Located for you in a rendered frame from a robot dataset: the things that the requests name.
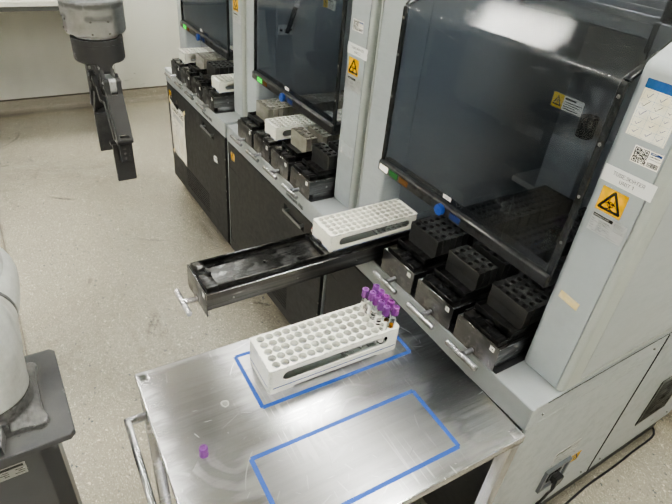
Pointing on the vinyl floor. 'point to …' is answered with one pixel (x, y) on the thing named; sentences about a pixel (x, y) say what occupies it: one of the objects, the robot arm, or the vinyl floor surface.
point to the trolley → (319, 429)
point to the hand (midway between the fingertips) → (116, 155)
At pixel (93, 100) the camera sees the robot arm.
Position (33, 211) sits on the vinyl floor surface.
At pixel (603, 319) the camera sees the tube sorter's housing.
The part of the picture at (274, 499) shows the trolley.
